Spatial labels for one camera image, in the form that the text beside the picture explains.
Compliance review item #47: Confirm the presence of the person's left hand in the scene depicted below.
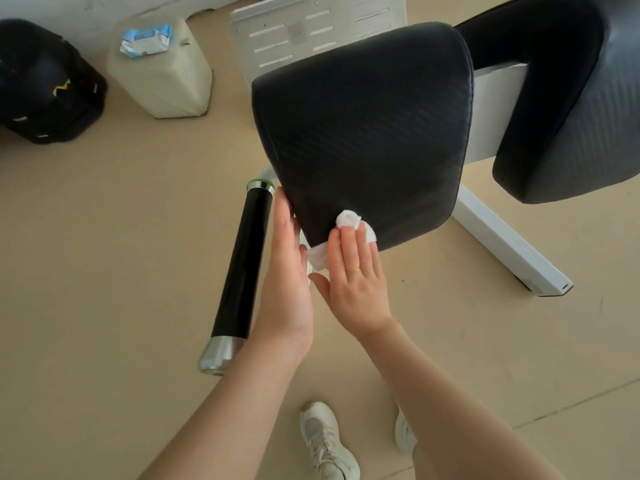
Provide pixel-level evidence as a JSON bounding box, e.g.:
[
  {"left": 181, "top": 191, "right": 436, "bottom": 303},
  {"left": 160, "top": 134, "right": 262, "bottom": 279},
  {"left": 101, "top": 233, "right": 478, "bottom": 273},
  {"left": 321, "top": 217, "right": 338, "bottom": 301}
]
[{"left": 254, "top": 186, "right": 315, "bottom": 346}]

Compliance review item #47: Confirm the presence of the person's right hand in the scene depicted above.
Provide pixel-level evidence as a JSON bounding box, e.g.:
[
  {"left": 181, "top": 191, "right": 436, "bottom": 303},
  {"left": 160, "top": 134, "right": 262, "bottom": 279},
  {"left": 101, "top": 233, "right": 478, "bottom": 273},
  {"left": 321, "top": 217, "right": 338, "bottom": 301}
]
[{"left": 309, "top": 225, "right": 394, "bottom": 341}]

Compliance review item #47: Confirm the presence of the white wet wipe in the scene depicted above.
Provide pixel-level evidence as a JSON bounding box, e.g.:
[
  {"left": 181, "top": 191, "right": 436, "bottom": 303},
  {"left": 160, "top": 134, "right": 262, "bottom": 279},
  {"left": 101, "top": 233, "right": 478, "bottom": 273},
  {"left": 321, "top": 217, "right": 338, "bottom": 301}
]
[{"left": 306, "top": 210, "right": 377, "bottom": 272}]

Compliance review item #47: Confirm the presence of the small black padded bench cushion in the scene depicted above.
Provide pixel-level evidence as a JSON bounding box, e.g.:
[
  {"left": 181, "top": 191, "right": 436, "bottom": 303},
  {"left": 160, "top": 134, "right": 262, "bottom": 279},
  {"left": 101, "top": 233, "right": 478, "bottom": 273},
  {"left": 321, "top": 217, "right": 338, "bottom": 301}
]
[{"left": 251, "top": 22, "right": 475, "bottom": 253}]

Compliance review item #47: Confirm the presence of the person's left forearm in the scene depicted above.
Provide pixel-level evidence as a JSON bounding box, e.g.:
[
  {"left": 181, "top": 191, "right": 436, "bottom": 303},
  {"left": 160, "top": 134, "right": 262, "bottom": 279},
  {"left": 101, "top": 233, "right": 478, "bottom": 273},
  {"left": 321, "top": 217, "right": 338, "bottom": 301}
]
[{"left": 139, "top": 327, "right": 314, "bottom": 480}]

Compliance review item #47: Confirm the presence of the person's right forearm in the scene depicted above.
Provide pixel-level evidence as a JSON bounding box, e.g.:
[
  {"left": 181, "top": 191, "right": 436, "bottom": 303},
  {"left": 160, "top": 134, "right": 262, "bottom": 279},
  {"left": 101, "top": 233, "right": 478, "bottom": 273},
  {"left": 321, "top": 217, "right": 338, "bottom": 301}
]
[{"left": 356, "top": 317, "right": 553, "bottom": 480}]

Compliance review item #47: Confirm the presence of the black roller with chrome ends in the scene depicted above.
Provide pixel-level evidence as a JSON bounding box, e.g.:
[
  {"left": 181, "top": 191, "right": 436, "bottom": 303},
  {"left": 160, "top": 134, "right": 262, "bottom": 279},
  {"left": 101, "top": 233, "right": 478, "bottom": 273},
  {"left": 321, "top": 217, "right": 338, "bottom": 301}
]
[{"left": 197, "top": 178, "right": 276, "bottom": 377}]

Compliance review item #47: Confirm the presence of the white left sneaker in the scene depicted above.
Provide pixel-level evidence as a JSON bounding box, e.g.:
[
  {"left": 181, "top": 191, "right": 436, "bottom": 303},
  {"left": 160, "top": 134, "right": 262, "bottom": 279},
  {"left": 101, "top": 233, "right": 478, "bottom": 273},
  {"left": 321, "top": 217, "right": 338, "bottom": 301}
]
[{"left": 299, "top": 401, "right": 361, "bottom": 480}]

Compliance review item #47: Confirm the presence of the white sneaker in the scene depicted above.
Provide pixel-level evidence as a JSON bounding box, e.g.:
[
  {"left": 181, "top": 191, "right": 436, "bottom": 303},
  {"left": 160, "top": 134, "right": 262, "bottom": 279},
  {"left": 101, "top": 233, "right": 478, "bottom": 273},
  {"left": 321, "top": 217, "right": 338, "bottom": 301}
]
[
  {"left": 394, "top": 405, "right": 419, "bottom": 458},
  {"left": 299, "top": 401, "right": 361, "bottom": 480}
]

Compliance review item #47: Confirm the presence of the white right sneaker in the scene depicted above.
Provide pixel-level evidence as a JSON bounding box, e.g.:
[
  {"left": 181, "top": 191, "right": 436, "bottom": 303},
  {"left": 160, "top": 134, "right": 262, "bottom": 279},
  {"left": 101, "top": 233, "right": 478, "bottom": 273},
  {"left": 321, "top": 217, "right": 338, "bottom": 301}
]
[{"left": 394, "top": 405, "right": 419, "bottom": 458}]

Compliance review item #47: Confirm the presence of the white slotted metal plate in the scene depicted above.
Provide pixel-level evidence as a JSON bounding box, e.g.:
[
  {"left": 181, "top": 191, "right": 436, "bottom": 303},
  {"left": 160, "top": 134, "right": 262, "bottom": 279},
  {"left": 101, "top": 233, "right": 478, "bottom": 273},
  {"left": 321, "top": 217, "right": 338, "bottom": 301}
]
[{"left": 229, "top": 0, "right": 409, "bottom": 88}]

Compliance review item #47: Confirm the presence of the white plastic jerrycan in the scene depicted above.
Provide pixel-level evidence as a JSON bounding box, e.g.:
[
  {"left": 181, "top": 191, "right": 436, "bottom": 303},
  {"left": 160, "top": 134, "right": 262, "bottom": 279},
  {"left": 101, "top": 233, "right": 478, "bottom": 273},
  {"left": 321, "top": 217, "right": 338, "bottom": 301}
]
[{"left": 107, "top": 17, "right": 214, "bottom": 120}]

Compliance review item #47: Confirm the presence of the large black padded bench cushion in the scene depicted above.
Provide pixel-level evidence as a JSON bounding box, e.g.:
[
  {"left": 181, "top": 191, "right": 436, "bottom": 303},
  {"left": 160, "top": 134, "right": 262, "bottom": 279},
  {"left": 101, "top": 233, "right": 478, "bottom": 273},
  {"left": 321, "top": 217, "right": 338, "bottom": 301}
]
[{"left": 454, "top": 0, "right": 640, "bottom": 205}]

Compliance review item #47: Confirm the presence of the blue white wipes packet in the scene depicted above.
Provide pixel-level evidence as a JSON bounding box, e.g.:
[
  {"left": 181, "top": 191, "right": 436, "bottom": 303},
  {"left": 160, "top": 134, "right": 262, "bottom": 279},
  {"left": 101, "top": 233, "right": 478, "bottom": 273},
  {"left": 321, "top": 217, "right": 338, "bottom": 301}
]
[{"left": 119, "top": 24, "right": 174, "bottom": 59}]

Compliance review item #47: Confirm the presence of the black bag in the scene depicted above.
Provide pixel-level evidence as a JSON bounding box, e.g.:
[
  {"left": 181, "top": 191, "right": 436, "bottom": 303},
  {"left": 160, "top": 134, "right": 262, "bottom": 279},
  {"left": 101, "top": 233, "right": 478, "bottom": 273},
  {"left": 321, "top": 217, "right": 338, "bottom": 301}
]
[{"left": 0, "top": 18, "right": 109, "bottom": 145}]

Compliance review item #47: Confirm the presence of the white metal bench frame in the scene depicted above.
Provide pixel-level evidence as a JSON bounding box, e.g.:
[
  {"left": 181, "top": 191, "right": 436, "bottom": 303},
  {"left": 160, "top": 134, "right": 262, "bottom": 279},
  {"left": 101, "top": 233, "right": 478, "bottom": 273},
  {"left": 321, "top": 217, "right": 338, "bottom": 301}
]
[{"left": 260, "top": 64, "right": 575, "bottom": 298}]

